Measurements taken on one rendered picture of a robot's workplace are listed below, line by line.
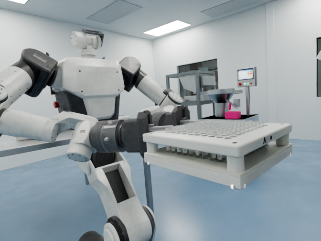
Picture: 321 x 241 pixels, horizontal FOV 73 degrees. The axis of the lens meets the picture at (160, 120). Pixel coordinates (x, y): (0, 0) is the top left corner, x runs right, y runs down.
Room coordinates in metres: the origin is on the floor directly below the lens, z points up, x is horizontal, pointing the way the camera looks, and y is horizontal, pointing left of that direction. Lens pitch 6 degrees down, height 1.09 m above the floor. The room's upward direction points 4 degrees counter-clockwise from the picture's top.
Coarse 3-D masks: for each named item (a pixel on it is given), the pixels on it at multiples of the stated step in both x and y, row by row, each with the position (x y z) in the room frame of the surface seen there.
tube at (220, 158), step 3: (216, 132) 0.39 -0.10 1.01; (219, 132) 0.39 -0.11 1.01; (222, 132) 0.39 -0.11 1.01; (216, 135) 0.39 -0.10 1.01; (219, 135) 0.39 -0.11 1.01; (222, 135) 0.39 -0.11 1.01; (219, 156) 0.39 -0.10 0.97; (222, 156) 0.39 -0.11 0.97; (219, 159) 0.39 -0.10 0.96; (222, 159) 0.39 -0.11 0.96
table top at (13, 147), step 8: (8, 136) 1.65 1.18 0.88; (64, 136) 1.42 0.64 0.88; (0, 144) 1.28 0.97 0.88; (8, 144) 1.26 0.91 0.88; (16, 144) 1.24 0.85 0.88; (24, 144) 1.22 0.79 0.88; (32, 144) 1.20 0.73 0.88; (40, 144) 1.21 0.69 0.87; (48, 144) 1.23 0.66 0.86; (56, 144) 1.26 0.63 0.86; (64, 144) 1.29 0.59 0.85; (0, 152) 1.09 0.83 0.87; (8, 152) 1.11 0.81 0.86; (16, 152) 1.13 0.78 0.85; (24, 152) 1.16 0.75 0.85
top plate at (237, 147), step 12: (156, 132) 0.50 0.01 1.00; (168, 132) 0.49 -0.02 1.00; (252, 132) 0.42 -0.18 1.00; (264, 132) 0.41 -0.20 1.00; (276, 132) 0.42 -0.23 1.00; (288, 132) 0.47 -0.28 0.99; (168, 144) 0.44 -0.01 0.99; (180, 144) 0.41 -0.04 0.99; (192, 144) 0.39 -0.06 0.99; (204, 144) 0.37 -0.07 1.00; (216, 144) 0.35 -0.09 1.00; (228, 144) 0.34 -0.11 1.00; (240, 144) 0.33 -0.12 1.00; (252, 144) 0.35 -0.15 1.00; (264, 144) 0.38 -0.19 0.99; (240, 156) 0.32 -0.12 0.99
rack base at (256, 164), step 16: (272, 144) 0.49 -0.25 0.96; (144, 160) 0.50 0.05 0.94; (160, 160) 0.46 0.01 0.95; (176, 160) 0.42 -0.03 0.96; (192, 160) 0.41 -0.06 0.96; (208, 160) 0.41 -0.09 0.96; (256, 160) 0.38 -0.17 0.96; (272, 160) 0.41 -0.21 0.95; (208, 176) 0.37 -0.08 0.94; (224, 176) 0.34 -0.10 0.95; (240, 176) 0.32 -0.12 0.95; (256, 176) 0.36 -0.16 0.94
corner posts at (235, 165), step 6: (282, 138) 0.47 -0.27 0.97; (288, 138) 0.48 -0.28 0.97; (150, 144) 0.49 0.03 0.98; (156, 144) 0.49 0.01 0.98; (282, 144) 0.47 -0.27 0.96; (288, 144) 0.48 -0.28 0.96; (150, 150) 0.49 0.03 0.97; (156, 150) 0.49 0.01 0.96; (228, 156) 0.34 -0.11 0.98; (228, 162) 0.34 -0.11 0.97; (234, 162) 0.33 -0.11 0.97; (240, 162) 0.33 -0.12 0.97; (228, 168) 0.34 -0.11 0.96; (234, 168) 0.33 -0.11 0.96; (240, 168) 0.33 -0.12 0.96
